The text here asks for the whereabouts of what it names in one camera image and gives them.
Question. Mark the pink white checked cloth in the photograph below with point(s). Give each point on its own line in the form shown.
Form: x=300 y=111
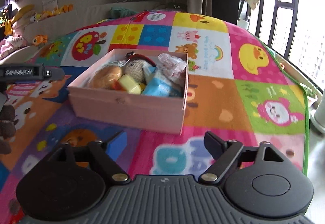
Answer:
x=174 y=68

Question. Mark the yellow block toy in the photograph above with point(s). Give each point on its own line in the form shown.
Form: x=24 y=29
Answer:
x=128 y=84

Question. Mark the blue white pouch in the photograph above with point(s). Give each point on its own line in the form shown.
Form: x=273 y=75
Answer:
x=157 y=84

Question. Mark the colourful patchwork play mat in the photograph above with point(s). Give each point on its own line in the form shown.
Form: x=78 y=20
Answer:
x=235 y=89

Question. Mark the brown bread plush toy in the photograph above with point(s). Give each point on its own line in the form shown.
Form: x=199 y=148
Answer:
x=105 y=77

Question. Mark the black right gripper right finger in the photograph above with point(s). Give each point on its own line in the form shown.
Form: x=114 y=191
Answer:
x=225 y=155

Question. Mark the orange fish plush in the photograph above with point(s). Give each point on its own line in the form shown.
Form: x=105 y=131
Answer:
x=39 y=39

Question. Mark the crocheted grey doll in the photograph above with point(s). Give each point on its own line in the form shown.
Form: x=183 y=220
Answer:
x=134 y=67

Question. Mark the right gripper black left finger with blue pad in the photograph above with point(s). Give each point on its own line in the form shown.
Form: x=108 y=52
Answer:
x=103 y=157

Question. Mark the pink cardboard box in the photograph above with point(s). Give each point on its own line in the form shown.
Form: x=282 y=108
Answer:
x=159 y=114

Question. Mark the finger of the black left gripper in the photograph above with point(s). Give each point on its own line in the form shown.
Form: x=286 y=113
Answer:
x=25 y=72

